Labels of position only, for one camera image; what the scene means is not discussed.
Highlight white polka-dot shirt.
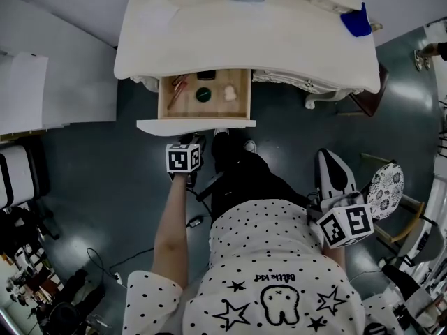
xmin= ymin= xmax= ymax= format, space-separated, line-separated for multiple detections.
xmin=122 ymin=199 xmax=406 ymax=335

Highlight black floor cable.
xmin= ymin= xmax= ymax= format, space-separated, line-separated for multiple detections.
xmin=87 ymin=246 xmax=156 ymax=282

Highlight person's right forearm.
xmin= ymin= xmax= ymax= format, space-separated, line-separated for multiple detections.
xmin=321 ymin=245 xmax=346 ymax=269

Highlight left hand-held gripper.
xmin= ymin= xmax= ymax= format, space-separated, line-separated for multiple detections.
xmin=165 ymin=133 xmax=207 ymax=188

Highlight black bag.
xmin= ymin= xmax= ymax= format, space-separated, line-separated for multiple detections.
xmin=36 ymin=269 xmax=105 ymax=335

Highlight small scissors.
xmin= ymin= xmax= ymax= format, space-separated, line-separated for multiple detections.
xmin=170 ymin=75 xmax=189 ymax=91

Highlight floral round seat cushion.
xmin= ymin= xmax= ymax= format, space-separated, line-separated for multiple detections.
xmin=366 ymin=163 xmax=405 ymax=220

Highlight dark brown stool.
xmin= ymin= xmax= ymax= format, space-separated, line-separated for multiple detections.
xmin=349 ymin=63 xmax=390 ymax=117

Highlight person's left forearm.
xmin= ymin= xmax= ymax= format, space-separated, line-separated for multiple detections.
xmin=152 ymin=172 xmax=189 ymax=289

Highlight blue cloth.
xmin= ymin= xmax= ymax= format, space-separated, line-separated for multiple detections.
xmin=340 ymin=1 xmax=373 ymax=38

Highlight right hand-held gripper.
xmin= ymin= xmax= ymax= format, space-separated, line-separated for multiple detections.
xmin=306 ymin=148 xmax=374 ymax=250

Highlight white paper sheet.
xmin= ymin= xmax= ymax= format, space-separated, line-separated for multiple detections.
xmin=134 ymin=3 xmax=181 ymax=34

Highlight white case with black band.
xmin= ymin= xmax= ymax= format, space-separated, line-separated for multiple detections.
xmin=0 ymin=144 xmax=50 ymax=209

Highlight white cabinet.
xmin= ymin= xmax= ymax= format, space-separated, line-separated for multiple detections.
xmin=0 ymin=49 xmax=50 ymax=135

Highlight black trousers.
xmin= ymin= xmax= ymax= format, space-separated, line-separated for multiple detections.
xmin=209 ymin=133 xmax=312 ymax=223

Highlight large white drawer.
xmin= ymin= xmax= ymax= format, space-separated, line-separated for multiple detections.
xmin=135 ymin=68 xmax=257 ymax=136

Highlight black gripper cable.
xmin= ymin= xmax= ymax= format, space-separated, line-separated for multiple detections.
xmin=186 ymin=171 xmax=224 ymax=228

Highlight white ornate dressing table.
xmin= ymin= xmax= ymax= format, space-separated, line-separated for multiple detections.
xmin=114 ymin=0 xmax=381 ymax=110

